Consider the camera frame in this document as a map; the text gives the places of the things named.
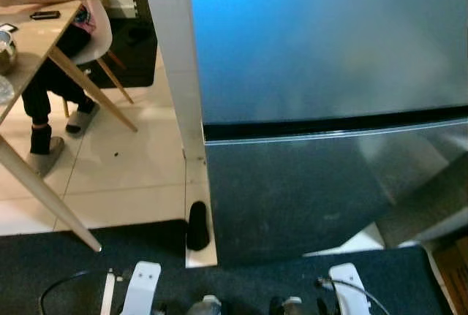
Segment silver fridge door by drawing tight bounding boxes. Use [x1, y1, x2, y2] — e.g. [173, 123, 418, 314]
[203, 119, 468, 266]
[188, 0, 468, 127]

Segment brown cardboard box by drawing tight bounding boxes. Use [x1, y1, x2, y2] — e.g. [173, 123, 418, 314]
[431, 235, 468, 315]

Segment grey robot right leg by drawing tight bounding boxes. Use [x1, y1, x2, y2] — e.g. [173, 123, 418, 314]
[282, 297, 304, 315]

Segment grey robot leg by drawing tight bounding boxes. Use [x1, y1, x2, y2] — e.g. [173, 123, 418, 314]
[186, 295, 222, 315]
[282, 297, 304, 315]

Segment dark carpet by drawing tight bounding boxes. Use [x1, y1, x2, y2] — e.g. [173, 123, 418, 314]
[0, 219, 450, 315]

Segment black rounded floor stopper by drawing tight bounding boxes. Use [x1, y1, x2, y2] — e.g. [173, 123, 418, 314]
[186, 201, 211, 251]

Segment grey robot left leg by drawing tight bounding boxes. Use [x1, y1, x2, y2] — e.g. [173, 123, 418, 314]
[186, 295, 222, 315]

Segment black foam floor mat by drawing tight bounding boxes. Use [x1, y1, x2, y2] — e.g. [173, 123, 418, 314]
[77, 19, 158, 89]

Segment white chair with wooden legs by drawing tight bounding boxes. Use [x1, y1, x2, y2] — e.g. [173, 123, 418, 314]
[62, 1, 136, 118]

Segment grey slipper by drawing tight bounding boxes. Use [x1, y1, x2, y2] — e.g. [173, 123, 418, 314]
[28, 136, 65, 177]
[66, 103, 99, 138]

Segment person in pink shirt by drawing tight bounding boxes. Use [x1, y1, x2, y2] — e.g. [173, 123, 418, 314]
[0, 0, 99, 156]

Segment black phone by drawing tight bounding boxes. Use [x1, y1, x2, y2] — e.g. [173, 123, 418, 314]
[29, 10, 61, 20]

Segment wooden table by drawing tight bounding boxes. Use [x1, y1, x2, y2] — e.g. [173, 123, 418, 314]
[0, 1, 138, 254]

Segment metal pot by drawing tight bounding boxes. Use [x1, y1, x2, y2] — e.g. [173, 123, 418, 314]
[0, 31, 19, 75]

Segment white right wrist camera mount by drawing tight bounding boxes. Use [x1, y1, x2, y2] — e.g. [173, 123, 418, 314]
[329, 262, 370, 315]

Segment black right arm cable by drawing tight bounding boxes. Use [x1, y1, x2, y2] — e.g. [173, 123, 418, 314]
[316, 277, 392, 315]

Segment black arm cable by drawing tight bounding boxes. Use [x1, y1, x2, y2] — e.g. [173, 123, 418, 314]
[316, 277, 392, 315]
[39, 270, 116, 315]

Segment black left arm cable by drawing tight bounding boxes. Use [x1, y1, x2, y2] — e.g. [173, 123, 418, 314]
[39, 270, 116, 315]

